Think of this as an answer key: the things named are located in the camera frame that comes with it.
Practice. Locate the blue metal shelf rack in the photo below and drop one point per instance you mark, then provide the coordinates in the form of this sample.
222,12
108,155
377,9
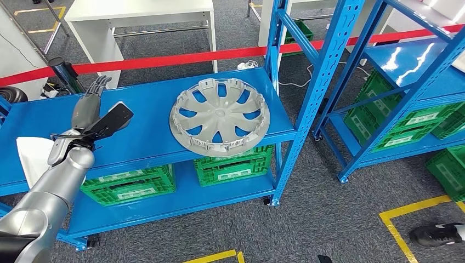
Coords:
145,109
428,72

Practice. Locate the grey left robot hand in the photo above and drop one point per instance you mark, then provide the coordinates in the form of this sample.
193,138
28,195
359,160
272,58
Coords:
85,110

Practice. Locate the red barrier belt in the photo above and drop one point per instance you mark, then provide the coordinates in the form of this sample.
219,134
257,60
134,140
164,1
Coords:
163,60

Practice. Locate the black barrier post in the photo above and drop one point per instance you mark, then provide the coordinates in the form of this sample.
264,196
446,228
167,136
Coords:
63,74

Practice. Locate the white power strip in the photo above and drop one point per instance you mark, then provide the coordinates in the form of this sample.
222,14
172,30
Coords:
247,65
52,93

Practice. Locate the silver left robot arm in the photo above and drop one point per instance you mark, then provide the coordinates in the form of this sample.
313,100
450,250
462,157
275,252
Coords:
61,181

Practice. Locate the pale grey panel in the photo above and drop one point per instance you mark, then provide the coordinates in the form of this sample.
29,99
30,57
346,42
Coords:
18,58

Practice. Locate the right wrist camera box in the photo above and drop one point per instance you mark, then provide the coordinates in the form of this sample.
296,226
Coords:
324,260

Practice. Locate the black sneaker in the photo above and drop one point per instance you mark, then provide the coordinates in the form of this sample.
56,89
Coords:
434,236

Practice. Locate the grey wheel hubcap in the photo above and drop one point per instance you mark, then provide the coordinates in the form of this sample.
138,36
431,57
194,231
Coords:
219,112

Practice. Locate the green folding crate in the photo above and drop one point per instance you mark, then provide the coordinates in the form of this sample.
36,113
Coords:
207,179
261,156
163,194
359,127
379,95
452,125
301,34
161,174

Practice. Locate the open green crate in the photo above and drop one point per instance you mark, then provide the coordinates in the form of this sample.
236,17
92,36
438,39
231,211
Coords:
445,172

